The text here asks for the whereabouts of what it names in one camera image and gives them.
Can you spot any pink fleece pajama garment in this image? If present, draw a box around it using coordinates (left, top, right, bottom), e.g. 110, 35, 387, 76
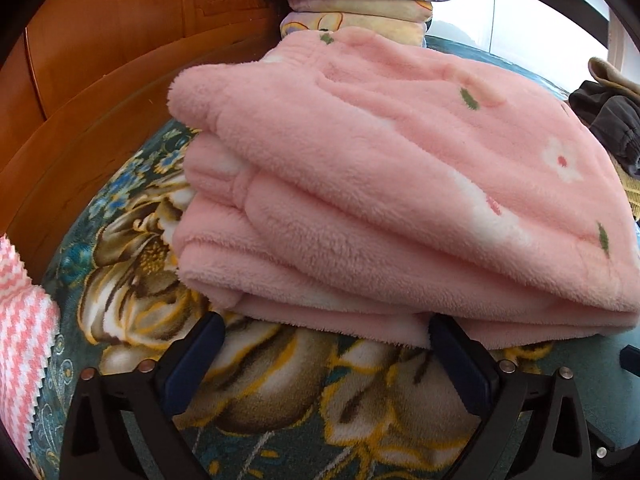
168, 28, 639, 348

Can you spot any pink white zigzag cloth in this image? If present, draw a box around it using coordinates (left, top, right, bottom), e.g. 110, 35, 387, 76
1, 236, 60, 460

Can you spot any teal floral bed blanket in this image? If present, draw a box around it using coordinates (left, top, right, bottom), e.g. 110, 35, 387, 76
29, 34, 640, 480

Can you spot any yellow knit garment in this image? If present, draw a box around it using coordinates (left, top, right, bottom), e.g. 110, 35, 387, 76
617, 165, 640, 221

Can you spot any dark grey garment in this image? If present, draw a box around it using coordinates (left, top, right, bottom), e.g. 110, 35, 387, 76
568, 81, 639, 179

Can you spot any yellow cartoon folded blanket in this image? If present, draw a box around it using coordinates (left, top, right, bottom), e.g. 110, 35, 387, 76
280, 0, 433, 47

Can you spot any wooden bed frame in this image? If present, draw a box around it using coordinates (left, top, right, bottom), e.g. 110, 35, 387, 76
1, 0, 284, 280

